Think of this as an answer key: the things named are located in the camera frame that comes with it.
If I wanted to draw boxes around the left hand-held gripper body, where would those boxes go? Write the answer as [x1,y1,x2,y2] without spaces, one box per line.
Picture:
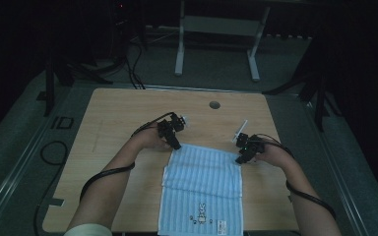
[157,112,188,138]

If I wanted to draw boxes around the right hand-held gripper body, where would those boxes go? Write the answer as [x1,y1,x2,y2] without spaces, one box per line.
[231,119,267,154]

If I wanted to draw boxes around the blue striped towel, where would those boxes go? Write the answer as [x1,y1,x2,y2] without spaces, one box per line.
[157,143,244,236]

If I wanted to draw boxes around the person's left hand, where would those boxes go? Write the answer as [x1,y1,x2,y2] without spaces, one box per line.
[132,125,173,153]

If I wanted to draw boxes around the person's right hand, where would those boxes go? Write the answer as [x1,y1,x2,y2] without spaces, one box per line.
[255,140,292,170]

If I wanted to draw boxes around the black metal stand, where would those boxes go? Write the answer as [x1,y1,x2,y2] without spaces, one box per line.
[261,32,343,133]
[43,57,114,118]

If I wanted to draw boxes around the dark equipment rack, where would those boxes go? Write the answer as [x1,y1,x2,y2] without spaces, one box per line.
[109,0,131,65]

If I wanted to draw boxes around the black floor cables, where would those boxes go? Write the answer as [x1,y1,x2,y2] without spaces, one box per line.
[123,40,147,90]

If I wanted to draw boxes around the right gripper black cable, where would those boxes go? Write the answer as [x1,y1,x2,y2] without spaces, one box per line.
[255,133,338,221]

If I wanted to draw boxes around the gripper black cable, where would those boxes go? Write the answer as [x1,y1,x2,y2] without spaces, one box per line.
[255,133,338,221]
[79,111,177,203]

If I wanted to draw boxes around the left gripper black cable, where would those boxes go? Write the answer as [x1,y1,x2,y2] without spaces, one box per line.
[79,111,177,203]

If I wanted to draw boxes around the white desk frame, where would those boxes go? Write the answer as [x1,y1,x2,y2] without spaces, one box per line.
[174,0,272,83]

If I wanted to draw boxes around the black floor cable loop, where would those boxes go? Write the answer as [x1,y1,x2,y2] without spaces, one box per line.
[39,140,70,166]

